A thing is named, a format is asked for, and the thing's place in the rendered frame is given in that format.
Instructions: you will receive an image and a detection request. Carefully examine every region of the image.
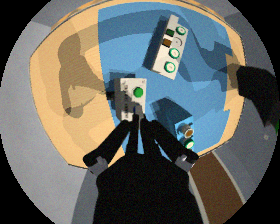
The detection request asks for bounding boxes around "blue rectangular tube holder block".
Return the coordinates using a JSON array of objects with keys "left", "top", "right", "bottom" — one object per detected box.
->
[{"left": 165, "top": 105, "right": 194, "bottom": 145}]

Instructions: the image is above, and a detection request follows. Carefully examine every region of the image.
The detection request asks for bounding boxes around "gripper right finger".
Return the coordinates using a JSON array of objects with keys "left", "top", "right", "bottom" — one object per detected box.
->
[{"left": 139, "top": 105, "right": 199, "bottom": 180}]

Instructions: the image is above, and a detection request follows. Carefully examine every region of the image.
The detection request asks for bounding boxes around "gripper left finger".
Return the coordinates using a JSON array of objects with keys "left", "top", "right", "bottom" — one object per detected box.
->
[{"left": 83, "top": 105, "right": 140, "bottom": 182}]

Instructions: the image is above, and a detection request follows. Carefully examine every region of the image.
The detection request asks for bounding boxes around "blue flat mat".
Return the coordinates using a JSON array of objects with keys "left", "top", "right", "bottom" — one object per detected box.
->
[{"left": 98, "top": 2, "right": 233, "bottom": 153}]

